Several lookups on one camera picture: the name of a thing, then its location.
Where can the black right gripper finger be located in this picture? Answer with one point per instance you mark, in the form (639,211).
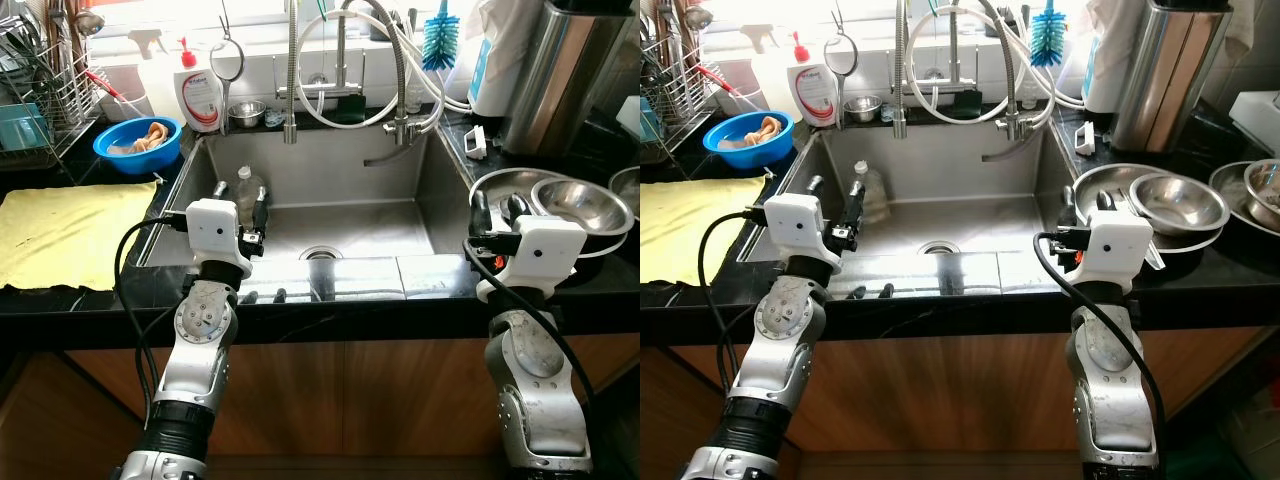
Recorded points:
(1066,208)
(518,208)
(1105,202)
(480,212)

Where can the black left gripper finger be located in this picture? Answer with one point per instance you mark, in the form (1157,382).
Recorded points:
(856,204)
(221,191)
(261,208)
(815,186)

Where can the large shallow steel bowl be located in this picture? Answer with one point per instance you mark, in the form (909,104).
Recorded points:
(500,185)
(1100,180)

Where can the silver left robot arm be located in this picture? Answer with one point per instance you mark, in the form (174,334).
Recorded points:
(205,330)
(790,330)

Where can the clear plastic bottle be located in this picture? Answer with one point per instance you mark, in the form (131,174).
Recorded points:
(870,195)
(250,195)

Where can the small white plastic clip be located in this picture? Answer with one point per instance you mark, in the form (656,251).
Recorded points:
(477,142)
(1086,138)

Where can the deep steel bowl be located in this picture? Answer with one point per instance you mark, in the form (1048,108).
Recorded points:
(1185,205)
(585,205)

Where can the round sink drain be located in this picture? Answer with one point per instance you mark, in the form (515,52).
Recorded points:
(940,248)
(322,253)

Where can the peach coloured rag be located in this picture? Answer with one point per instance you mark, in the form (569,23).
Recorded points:
(155,135)
(765,130)

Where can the blue plastic bowl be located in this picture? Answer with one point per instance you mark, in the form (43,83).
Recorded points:
(135,160)
(745,155)

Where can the small steel bowl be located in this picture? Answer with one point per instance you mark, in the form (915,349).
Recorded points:
(247,115)
(862,110)

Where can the stainless steel sink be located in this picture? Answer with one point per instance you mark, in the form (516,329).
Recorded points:
(960,195)
(350,200)

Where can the white red pump soap bottle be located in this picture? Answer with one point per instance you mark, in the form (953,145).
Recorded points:
(812,95)
(200,100)

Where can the wide steel basin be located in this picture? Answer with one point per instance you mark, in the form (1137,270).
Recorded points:
(628,190)
(1228,205)

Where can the white spray bottle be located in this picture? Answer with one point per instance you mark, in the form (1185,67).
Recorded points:
(155,85)
(770,80)

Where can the steel gooseneck faucet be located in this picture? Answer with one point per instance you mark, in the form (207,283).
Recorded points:
(1013,95)
(403,100)

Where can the yellow cloth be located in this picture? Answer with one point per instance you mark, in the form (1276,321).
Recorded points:
(695,230)
(70,235)

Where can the white jug with blue label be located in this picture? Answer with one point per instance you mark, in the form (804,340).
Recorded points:
(1100,70)
(495,70)

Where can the dark green sponge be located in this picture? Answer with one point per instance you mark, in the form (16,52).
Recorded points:
(350,108)
(967,102)

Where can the tall stainless steel container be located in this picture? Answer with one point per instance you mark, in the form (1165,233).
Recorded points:
(565,80)
(1170,80)

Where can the teal plastic container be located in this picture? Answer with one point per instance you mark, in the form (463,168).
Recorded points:
(650,120)
(22,128)

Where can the blue bottle brush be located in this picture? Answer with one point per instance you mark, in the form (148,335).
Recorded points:
(1048,35)
(440,40)

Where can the white box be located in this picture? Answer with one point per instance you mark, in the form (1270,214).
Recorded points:
(1258,115)

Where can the dark wooden cabinet front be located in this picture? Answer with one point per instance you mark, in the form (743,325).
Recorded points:
(950,400)
(350,400)

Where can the steel ladle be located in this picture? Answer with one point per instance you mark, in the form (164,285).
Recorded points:
(90,20)
(697,17)

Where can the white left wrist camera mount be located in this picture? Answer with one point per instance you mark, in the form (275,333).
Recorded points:
(210,232)
(795,225)

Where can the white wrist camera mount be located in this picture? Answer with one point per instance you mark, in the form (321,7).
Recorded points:
(1115,250)
(795,225)
(210,232)
(535,255)

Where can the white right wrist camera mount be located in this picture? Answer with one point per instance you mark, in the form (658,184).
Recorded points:
(1115,250)
(535,255)

